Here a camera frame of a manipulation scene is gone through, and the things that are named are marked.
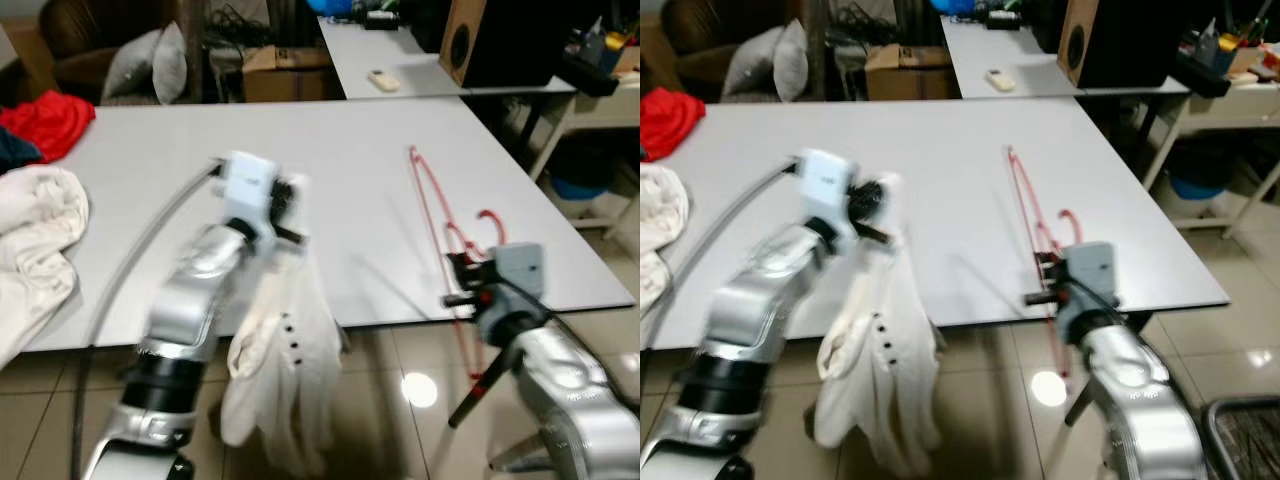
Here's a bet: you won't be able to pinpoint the red plastic hanger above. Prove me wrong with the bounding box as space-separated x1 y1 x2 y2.
408 145 508 386
1005 145 1086 381

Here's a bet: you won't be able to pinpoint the white shirt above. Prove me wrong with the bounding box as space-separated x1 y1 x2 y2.
218 172 346 479
812 170 946 479

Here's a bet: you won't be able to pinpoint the open cardboard box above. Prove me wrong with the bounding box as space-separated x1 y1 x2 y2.
243 45 346 103
865 45 963 101

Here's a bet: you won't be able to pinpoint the blue plastic basin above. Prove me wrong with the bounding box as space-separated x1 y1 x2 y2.
1168 170 1236 201
550 170 611 201

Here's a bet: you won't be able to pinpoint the grey pillow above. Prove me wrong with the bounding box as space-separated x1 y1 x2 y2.
772 20 809 101
722 27 783 98
103 28 161 101
150 22 189 105

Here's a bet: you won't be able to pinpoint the cream soft garment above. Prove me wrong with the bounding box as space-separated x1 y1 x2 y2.
640 163 691 311
0 165 91 366

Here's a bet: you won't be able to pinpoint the cream side table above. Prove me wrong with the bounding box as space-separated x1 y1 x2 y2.
1140 75 1280 241
525 75 641 236

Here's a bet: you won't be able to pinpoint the black desk organiser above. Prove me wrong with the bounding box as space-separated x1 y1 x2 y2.
560 25 626 98
1175 25 1241 98

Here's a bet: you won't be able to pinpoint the wooden black loudspeaker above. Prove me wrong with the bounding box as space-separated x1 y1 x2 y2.
1058 0 1201 89
440 0 591 89

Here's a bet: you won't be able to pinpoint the brown armchair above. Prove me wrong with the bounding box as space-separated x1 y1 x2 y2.
40 0 206 101
660 0 826 101

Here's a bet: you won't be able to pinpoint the dark blue jeans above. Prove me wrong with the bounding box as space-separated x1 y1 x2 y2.
0 128 43 176

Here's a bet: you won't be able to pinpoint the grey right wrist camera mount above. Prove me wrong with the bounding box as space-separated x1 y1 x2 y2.
1062 242 1121 323
490 242 548 319

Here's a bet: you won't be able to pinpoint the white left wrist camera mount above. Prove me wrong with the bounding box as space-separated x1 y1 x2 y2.
215 150 283 241
798 148 861 243

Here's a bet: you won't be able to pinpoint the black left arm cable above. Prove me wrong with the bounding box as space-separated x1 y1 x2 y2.
70 160 223 480
660 158 806 351

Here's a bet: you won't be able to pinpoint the black wire basket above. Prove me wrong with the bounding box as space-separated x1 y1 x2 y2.
1205 395 1280 480

